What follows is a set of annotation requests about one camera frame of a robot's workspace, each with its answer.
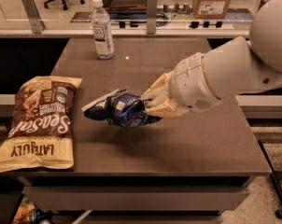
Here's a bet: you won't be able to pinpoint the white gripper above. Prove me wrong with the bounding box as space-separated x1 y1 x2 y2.
141 52 221 118

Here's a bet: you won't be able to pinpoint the blue chip bag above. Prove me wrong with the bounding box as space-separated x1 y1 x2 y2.
81 89 162 127

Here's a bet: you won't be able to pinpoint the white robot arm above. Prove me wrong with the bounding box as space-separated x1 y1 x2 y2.
141 0 282 118

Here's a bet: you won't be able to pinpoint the brown chip bag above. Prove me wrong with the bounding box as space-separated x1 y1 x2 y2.
0 76 81 173

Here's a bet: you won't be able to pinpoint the clear plastic water bottle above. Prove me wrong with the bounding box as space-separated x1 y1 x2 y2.
92 0 114 60

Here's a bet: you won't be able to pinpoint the cardboard box with label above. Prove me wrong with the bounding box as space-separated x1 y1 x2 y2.
192 0 231 19

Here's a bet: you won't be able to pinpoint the grey table drawer front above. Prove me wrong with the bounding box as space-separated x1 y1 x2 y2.
23 186 249 211

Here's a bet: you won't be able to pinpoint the snack items under table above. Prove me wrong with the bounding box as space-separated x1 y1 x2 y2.
12 197 53 224

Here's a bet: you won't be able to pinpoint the middle metal glass post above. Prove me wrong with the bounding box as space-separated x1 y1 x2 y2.
147 0 157 35

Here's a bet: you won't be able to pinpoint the metal glass post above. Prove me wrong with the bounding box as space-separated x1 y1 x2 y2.
21 0 45 34
147 0 157 35

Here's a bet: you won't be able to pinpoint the left metal glass post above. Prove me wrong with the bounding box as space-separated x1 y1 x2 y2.
21 0 45 34

